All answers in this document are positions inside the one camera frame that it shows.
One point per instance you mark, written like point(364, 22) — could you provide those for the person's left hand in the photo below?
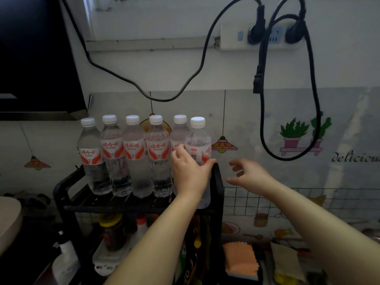
point(190, 175)

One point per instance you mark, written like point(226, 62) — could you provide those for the person's right hand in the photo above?
point(258, 178)

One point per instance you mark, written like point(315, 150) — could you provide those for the person's left thumb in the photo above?
point(211, 166)

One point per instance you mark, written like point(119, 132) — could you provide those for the person's right thumb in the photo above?
point(237, 182)

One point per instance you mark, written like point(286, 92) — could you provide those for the clear plastic water bottle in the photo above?
point(197, 139)

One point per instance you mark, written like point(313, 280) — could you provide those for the person's left forearm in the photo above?
point(157, 243)

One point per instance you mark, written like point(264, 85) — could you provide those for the person's right forearm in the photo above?
point(320, 231)

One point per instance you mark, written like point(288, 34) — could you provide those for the orange sponge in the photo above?
point(240, 259)

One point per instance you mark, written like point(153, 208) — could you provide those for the row of water bottles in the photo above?
point(133, 151)

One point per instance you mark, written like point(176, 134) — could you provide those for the beige cloth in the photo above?
point(286, 261)

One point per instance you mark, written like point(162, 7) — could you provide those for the dark sauce bottle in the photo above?
point(190, 264)

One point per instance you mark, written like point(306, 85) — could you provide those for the white bottle with red cap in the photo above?
point(142, 231)

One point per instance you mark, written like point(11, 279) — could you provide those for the jar with yellow lid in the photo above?
point(112, 231)

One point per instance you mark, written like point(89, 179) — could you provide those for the black metal shelf rack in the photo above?
point(89, 201)

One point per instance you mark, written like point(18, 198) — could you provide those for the white power strip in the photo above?
point(231, 35)

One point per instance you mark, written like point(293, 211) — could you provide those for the white plastic tray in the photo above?
point(107, 258)

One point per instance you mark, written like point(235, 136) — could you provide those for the black power plug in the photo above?
point(295, 32)
point(256, 31)

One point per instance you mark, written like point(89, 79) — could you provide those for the white spray bottle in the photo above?
point(66, 261)

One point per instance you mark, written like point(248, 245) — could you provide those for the black range hood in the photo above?
point(35, 56)

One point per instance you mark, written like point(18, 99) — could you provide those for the beige round bowl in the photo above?
point(9, 222)

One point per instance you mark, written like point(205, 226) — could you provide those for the decorated wall splash sheet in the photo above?
point(341, 136)

